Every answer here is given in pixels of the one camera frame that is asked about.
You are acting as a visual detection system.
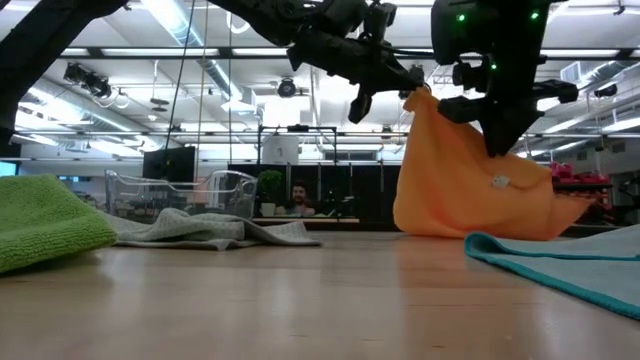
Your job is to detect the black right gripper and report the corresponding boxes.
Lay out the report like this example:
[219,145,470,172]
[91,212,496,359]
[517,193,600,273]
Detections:
[438,55,580,158]

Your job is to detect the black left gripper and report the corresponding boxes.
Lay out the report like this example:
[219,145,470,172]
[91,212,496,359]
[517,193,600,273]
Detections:
[287,3,427,126]

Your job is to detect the orange microfiber towel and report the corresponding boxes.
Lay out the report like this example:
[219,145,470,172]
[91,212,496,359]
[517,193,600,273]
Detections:
[392,85,595,242]

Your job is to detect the grey waffle microfiber towel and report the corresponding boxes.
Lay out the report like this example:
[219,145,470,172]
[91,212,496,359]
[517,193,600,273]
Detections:
[99,207,324,252]

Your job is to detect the clear plastic bin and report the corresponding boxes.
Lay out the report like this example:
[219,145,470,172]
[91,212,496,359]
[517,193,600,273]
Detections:
[103,169,259,225]

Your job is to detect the light blue microfiber towel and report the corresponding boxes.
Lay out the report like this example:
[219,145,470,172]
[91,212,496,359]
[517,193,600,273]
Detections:
[463,223,640,321]

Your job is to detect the green microfiber towel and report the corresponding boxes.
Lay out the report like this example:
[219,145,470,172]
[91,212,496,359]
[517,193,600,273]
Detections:
[0,174,119,276]

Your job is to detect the red bin shelving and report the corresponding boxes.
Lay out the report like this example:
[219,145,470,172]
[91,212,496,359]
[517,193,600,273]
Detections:
[548,160,615,225]

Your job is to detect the black partition panels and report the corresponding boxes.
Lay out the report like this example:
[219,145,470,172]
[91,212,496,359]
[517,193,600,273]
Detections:
[227,163,404,225]

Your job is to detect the white box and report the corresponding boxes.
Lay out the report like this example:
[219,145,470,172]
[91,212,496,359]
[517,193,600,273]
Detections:
[261,135,301,166]

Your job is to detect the person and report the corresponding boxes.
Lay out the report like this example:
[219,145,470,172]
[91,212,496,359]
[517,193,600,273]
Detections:
[283,180,317,218]

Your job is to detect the green background potted plant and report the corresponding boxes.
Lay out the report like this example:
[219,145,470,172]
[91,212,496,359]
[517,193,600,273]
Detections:
[256,169,286,218]

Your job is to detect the black monitor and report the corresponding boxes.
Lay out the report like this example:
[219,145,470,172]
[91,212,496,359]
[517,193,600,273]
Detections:
[142,145,197,184]

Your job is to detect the black aluminium table frame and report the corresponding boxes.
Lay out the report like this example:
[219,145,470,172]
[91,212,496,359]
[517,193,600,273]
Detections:
[252,217,401,233]

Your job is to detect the white hanging ring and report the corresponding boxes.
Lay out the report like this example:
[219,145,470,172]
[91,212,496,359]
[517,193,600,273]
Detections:
[225,9,252,35]

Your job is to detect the black ceiling camera cluster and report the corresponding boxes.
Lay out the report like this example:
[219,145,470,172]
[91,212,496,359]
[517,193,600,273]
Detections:
[62,61,113,100]

